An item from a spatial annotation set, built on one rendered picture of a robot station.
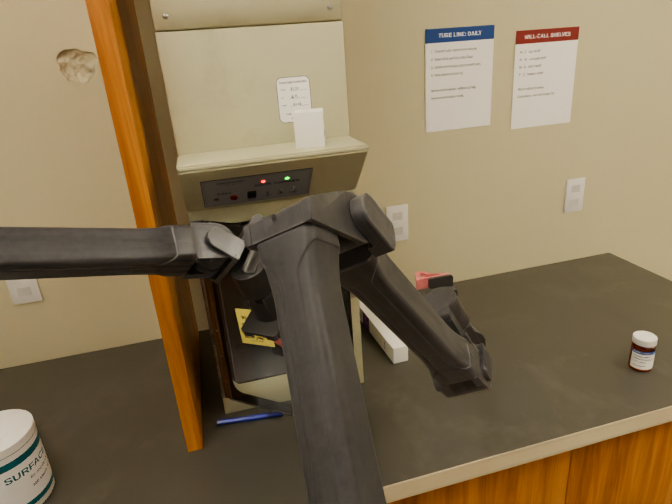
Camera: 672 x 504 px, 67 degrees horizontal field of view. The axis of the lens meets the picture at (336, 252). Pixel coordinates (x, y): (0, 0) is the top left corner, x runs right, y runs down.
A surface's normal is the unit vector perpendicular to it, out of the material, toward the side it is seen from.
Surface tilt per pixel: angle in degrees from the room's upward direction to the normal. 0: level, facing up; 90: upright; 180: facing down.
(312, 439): 59
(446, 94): 90
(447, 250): 90
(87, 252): 52
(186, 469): 0
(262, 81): 90
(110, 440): 0
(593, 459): 90
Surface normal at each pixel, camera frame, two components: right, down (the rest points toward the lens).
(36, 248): 0.55, -0.42
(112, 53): 0.26, 0.34
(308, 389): -0.51, -0.18
